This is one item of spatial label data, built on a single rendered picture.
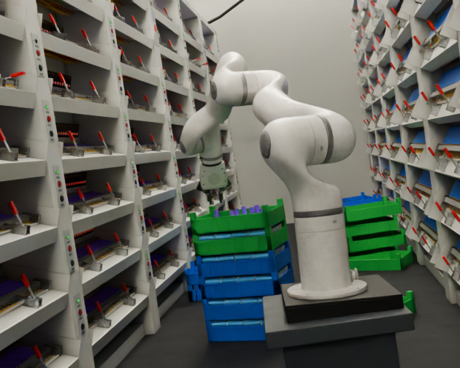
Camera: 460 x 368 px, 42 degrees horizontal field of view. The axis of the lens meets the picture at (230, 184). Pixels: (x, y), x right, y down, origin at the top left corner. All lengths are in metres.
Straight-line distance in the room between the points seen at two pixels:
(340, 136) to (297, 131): 0.11
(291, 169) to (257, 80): 0.44
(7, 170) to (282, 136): 0.68
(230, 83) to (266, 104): 0.18
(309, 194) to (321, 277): 0.19
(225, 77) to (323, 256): 0.61
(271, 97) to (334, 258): 0.46
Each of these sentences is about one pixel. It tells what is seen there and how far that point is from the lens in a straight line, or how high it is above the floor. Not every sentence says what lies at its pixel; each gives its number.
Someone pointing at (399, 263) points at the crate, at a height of 0.03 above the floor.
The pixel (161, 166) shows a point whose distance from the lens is 3.09.
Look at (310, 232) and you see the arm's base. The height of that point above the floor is 0.46.
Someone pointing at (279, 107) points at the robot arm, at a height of 0.77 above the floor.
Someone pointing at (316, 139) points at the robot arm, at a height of 0.68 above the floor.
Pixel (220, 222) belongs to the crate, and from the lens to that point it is 2.14.
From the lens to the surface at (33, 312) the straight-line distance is 1.61.
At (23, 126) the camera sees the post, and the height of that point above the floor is 0.83.
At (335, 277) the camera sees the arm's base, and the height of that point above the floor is 0.35.
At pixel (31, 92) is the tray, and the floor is 0.92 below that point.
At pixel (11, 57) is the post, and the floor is 1.03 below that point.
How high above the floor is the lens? 0.67
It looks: 3 degrees down
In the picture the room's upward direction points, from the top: 8 degrees counter-clockwise
